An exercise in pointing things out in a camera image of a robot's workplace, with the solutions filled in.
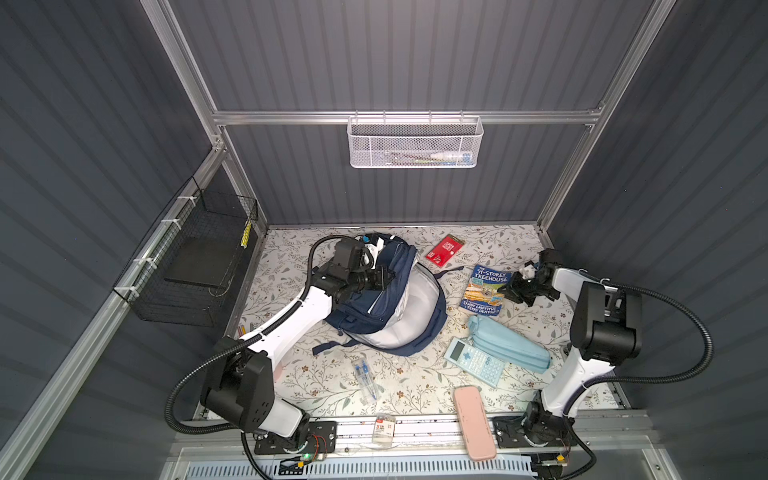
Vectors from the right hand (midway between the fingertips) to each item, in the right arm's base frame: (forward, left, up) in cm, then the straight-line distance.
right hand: (506, 292), depth 98 cm
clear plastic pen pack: (-30, +44, -1) cm, 53 cm away
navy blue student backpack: (-15, +34, +13) cm, 40 cm away
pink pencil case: (-38, +17, 0) cm, 42 cm away
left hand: (-5, +36, +18) cm, 40 cm away
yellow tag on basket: (+1, +78, +25) cm, 82 cm away
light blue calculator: (-22, +14, -1) cm, 26 cm away
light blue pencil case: (-19, +4, +2) cm, 20 cm away
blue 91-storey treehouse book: (0, +8, -1) cm, 8 cm away
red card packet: (+20, +18, -1) cm, 27 cm away
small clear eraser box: (-40, +39, +1) cm, 56 cm away
